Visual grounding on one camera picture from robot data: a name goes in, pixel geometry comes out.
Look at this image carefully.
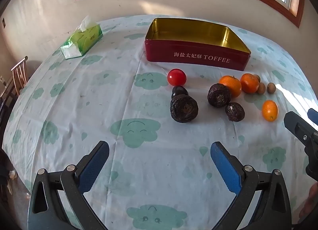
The small orange kumquat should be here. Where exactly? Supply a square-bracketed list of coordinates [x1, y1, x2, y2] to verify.
[262, 100, 279, 122]

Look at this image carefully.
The brown longan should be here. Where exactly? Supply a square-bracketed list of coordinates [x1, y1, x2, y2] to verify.
[253, 74, 261, 82]
[267, 82, 276, 94]
[257, 82, 266, 95]

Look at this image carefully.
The orange tangerine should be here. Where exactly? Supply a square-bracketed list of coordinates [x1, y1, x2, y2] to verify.
[240, 73, 259, 94]
[219, 75, 241, 98]

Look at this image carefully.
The small dark wrinkled fruit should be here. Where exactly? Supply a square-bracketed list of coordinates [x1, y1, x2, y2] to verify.
[225, 103, 245, 122]

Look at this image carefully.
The large dark wrinkled fruit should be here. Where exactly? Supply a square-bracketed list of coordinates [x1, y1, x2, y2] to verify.
[170, 94, 198, 123]

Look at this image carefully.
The dark round plum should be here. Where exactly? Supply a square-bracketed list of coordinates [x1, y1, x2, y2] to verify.
[171, 85, 188, 98]

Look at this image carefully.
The red cherry tomato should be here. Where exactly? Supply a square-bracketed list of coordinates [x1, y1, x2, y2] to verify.
[167, 68, 187, 87]

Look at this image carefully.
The brown longan back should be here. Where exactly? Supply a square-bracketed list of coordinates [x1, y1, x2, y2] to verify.
[253, 74, 261, 82]

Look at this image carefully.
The person's right hand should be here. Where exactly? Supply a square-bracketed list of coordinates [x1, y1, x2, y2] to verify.
[299, 183, 318, 218]

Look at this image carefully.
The wooden chair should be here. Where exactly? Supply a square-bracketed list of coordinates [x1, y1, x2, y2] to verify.
[1, 56, 29, 109]

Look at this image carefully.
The cloud pattern tablecloth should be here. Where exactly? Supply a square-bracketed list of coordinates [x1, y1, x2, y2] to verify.
[3, 15, 317, 229]

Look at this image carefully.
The red gold toffee tin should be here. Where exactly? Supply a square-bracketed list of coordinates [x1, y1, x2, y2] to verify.
[144, 18, 251, 71]

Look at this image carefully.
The green tissue pack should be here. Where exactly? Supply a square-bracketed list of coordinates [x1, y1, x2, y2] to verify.
[60, 16, 103, 59]

